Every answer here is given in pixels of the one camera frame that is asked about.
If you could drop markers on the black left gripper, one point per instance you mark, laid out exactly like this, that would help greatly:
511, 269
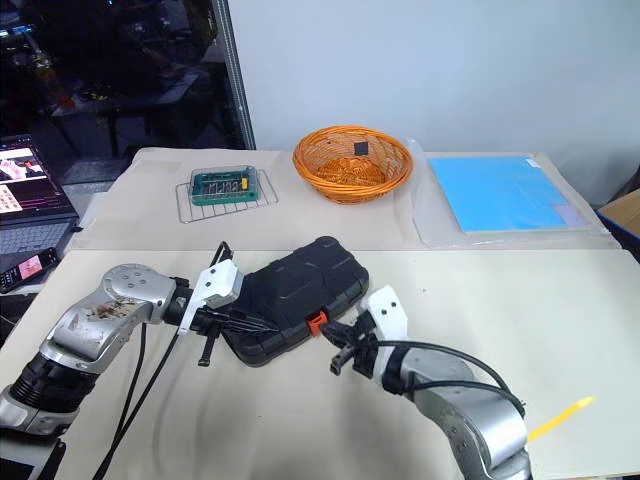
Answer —
210, 345

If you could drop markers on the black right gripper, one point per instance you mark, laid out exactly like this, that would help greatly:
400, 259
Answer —
365, 350

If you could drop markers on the black plastic tool case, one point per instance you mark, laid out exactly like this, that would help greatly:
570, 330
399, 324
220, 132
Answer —
310, 280

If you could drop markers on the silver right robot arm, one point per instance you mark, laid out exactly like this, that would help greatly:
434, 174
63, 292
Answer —
480, 430

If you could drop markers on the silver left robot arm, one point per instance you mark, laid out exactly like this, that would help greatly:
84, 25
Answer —
130, 300

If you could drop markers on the blue sheets in plastic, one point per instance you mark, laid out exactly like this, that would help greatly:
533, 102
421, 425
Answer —
437, 237

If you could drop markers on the green box with clear lid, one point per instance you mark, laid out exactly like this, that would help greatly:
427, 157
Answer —
225, 189

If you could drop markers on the small beige table cover sheet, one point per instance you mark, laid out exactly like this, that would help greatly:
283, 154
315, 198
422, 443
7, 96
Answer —
150, 227

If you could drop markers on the orange wicker basket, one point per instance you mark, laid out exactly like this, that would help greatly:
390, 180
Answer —
350, 192

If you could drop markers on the small black square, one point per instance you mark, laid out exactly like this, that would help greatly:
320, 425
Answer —
362, 148

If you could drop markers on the blue sheet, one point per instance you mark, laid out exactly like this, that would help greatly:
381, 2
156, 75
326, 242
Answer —
500, 192

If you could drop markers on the black smartphone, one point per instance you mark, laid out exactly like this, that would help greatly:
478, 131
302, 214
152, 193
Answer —
27, 267

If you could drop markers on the yellow plastic strip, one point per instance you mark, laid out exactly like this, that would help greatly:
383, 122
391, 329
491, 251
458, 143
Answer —
562, 415

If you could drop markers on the open laptop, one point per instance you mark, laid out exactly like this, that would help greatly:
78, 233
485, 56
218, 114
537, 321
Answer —
30, 235

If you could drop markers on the brown cardboard box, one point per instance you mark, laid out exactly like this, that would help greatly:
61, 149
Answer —
625, 215

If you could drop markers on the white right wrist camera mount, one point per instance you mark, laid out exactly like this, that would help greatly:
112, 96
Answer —
390, 312

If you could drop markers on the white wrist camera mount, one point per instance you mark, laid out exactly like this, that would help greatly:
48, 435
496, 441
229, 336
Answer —
220, 280
390, 312

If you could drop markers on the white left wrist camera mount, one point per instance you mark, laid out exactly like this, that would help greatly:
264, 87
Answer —
220, 280

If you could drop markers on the grey metal partition post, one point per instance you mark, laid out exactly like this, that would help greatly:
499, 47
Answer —
240, 75

